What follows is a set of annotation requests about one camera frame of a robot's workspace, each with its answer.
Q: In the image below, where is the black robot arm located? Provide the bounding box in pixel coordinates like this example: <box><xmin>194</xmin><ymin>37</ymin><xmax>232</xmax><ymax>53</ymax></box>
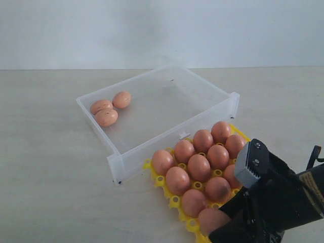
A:
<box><xmin>208</xmin><ymin>161</ymin><xmax>323</xmax><ymax>242</ymax></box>

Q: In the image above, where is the brown egg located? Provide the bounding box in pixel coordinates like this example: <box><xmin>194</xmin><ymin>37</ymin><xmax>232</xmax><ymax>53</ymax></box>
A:
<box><xmin>223</xmin><ymin>164</ymin><xmax>241</xmax><ymax>189</ymax></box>
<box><xmin>211</xmin><ymin>121</ymin><xmax>232</xmax><ymax>144</ymax></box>
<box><xmin>181</xmin><ymin>189</ymin><xmax>208</xmax><ymax>218</ymax></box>
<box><xmin>90</xmin><ymin>99</ymin><xmax>113</xmax><ymax>115</ymax></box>
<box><xmin>187</xmin><ymin>154</ymin><xmax>211</xmax><ymax>182</ymax></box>
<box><xmin>95</xmin><ymin>108</ymin><xmax>118</xmax><ymax>127</ymax></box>
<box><xmin>174</xmin><ymin>140</ymin><xmax>195</xmax><ymax>164</ymax></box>
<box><xmin>112</xmin><ymin>91</ymin><xmax>132</xmax><ymax>109</ymax></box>
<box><xmin>207</xmin><ymin>144</ymin><xmax>229</xmax><ymax>170</ymax></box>
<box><xmin>205</xmin><ymin>177</ymin><xmax>231</xmax><ymax>203</ymax></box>
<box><xmin>225</xmin><ymin>134</ymin><xmax>247</xmax><ymax>159</ymax></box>
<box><xmin>192</xmin><ymin>129</ymin><xmax>214</xmax><ymax>153</ymax></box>
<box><xmin>198</xmin><ymin>208</ymin><xmax>231</xmax><ymax>236</ymax></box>
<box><xmin>166</xmin><ymin>167</ymin><xmax>191</xmax><ymax>196</ymax></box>
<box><xmin>152</xmin><ymin>150</ymin><xmax>176</xmax><ymax>175</ymax></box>

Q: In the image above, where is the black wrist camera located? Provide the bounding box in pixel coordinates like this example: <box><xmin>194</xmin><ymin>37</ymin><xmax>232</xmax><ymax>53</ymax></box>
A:
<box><xmin>234</xmin><ymin>139</ymin><xmax>296</xmax><ymax>192</ymax></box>

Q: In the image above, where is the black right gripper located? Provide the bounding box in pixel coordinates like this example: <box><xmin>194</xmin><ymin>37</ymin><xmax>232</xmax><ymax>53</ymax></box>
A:
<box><xmin>208</xmin><ymin>174</ymin><xmax>323</xmax><ymax>243</ymax></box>

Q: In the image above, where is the clear plastic bin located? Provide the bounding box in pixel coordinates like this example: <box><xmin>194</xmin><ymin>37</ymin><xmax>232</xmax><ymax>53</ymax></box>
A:
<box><xmin>76</xmin><ymin>63</ymin><xmax>239</xmax><ymax>185</ymax></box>

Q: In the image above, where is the yellow plastic egg tray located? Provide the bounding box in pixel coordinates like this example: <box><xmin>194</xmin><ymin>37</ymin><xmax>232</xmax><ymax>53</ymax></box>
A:
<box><xmin>142</xmin><ymin>124</ymin><xmax>251</xmax><ymax>243</ymax></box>

